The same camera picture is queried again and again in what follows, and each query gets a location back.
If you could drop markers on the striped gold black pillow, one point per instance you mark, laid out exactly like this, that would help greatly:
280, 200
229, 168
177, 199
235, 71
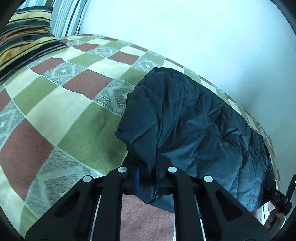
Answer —
26, 38

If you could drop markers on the striped upholstered headboard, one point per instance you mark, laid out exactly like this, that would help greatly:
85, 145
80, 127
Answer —
66, 17

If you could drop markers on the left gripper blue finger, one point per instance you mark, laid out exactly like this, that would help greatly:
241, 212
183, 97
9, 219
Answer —
137, 180

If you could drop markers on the checkered patchwork bed cover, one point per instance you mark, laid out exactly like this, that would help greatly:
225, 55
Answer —
59, 115

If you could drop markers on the black puffer jacket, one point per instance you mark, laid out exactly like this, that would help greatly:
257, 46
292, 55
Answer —
170, 116

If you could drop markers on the person's right hand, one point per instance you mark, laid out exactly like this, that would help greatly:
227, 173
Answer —
277, 217

